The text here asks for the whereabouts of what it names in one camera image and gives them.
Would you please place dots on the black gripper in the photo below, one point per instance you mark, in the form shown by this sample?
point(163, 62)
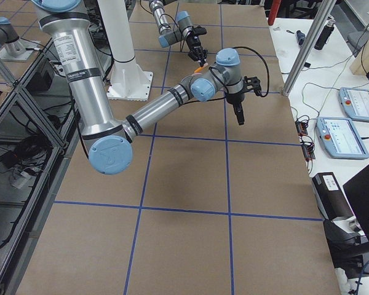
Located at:
point(193, 40)
point(235, 98)

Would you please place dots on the orange marker pen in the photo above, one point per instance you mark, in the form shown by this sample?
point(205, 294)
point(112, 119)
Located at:
point(199, 69)

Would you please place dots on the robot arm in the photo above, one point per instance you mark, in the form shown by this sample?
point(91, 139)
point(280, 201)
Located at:
point(108, 140)
point(177, 30)

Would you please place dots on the red cylinder bottle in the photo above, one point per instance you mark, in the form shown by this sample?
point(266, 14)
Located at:
point(273, 11)

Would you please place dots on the near teach pendant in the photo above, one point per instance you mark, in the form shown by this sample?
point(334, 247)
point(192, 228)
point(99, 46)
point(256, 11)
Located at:
point(340, 138)

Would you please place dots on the teach pendant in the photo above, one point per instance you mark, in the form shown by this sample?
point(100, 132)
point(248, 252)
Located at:
point(340, 138)
point(355, 103)

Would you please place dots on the black water bottle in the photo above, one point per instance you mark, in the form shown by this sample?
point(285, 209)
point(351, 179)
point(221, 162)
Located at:
point(325, 34)

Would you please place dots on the far teach pendant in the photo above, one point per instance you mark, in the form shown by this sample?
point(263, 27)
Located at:
point(355, 103)

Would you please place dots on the black box with label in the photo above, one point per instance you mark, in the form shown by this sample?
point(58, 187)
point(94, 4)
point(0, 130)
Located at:
point(330, 198)

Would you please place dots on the black monitor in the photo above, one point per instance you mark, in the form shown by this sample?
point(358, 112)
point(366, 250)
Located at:
point(357, 193)

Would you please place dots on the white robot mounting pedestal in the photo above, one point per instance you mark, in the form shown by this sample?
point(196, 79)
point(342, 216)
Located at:
point(127, 81)

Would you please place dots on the aluminium frame post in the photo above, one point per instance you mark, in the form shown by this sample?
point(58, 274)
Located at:
point(309, 42)

